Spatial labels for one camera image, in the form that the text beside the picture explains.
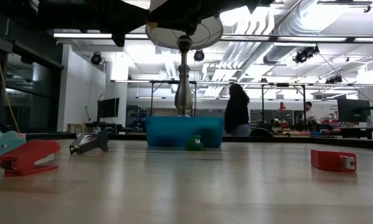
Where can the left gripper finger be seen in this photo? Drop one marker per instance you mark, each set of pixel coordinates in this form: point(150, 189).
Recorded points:
point(133, 18)

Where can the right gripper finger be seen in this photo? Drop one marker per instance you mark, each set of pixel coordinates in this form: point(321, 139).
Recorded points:
point(180, 12)

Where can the dark grey staple remover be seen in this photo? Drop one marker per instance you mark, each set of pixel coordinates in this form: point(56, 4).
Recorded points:
point(86, 143)

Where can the green mini stapler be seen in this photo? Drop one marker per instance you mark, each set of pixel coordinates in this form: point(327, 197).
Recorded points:
point(194, 143)

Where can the red mini stapler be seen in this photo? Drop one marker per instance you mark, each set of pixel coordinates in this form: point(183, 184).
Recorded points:
point(326, 160)
point(27, 152)

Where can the teal staple remover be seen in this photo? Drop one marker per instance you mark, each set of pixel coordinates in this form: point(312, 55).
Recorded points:
point(2, 144)

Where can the black ceiling spotlight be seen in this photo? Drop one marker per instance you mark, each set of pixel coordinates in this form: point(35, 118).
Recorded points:
point(304, 55)
point(96, 58)
point(199, 55)

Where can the silver lamp white shade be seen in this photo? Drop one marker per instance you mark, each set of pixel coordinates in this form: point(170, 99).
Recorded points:
point(183, 93)

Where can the black computer monitor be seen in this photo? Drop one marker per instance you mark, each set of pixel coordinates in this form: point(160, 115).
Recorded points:
point(353, 110)
point(108, 108)

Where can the person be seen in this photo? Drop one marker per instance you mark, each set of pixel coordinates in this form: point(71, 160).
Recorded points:
point(310, 113)
point(236, 115)

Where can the wooden crate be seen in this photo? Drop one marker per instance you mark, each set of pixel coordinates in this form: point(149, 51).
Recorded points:
point(76, 128)

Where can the blue plastic bin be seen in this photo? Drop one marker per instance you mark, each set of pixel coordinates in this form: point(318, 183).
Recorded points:
point(167, 130)

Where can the black background gantry frame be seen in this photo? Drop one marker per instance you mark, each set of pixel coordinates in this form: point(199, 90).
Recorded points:
point(262, 99)

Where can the black aluminium table frame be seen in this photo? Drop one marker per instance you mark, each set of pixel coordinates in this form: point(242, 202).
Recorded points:
point(298, 141)

